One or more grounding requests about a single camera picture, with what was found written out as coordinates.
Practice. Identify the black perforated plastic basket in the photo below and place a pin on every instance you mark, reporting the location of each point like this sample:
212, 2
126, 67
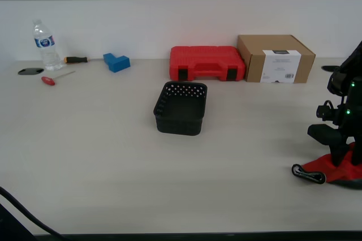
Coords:
181, 111

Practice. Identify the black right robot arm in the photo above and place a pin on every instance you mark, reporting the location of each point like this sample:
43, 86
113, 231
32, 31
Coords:
352, 82

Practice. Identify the blue plastic block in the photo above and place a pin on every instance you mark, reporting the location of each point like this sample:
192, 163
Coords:
116, 62

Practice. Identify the black robot base panel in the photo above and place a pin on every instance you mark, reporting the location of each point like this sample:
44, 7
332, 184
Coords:
11, 227

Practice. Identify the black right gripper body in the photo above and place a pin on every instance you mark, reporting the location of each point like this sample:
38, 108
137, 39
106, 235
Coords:
325, 135

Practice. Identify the clear plastic water bottle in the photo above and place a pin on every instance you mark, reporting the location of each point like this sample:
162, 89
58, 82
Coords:
47, 48

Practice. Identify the red grey work glove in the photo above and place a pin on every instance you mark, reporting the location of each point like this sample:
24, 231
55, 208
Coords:
319, 166

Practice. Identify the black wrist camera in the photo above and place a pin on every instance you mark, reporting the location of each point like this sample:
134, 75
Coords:
324, 111

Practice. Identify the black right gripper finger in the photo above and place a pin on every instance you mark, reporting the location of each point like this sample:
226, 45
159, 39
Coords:
357, 154
338, 154

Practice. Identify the red plastic tool case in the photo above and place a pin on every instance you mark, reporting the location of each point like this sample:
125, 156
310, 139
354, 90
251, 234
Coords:
206, 61

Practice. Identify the brown cardboard box white label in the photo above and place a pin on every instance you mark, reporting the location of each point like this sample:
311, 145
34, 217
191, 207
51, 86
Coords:
274, 57

